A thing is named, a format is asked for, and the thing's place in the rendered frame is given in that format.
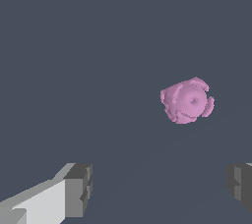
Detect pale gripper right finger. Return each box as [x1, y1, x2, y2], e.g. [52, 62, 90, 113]
[225, 162, 252, 215]

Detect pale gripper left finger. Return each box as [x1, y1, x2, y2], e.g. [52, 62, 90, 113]
[0, 162, 94, 224]

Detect pink lumpy round object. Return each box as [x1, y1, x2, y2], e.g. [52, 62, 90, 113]
[159, 76, 216, 125]

